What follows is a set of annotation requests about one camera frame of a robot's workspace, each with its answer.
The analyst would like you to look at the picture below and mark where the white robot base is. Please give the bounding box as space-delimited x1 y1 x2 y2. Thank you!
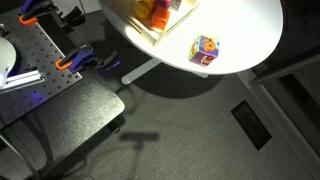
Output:
0 36 18 90

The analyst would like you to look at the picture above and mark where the shallow wooden box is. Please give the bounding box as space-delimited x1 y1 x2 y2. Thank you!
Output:
99 0 203 47

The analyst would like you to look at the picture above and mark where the white table base leg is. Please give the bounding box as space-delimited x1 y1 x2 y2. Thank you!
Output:
120 57 210 86

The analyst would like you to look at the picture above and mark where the colourful soft picture cube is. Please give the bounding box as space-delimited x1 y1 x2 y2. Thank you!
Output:
187 34 221 68

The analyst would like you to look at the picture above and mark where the black cart caster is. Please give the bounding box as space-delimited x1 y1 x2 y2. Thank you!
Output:
106 121 123 135

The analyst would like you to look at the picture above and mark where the orange toy block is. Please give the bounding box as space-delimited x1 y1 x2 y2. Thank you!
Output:
150 5 172 33

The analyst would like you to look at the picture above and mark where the purple bar clamp orange pad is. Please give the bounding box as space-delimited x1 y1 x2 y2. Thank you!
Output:
54 44 123 75
18 0 86 28

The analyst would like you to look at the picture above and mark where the black cart shelf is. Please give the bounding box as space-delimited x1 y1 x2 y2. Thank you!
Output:
0 70 126 178

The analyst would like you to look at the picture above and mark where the magenta toy block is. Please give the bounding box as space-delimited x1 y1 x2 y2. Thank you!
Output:
153 0 173 10

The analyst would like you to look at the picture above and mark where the small patterned white cube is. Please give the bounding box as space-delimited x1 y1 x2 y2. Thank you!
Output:
168 0 183 12

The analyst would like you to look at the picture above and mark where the black floor vent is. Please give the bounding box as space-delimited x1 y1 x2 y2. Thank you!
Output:
230 99 273 152

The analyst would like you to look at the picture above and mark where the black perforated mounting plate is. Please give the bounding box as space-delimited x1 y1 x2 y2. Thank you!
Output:
0 8 84 131

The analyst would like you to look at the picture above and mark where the dark cabinet with white frame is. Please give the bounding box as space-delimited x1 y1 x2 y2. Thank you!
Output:
235 45 320 180

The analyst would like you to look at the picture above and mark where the aluminium extrusion rail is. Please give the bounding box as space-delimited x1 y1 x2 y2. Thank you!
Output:
0 67 46 92

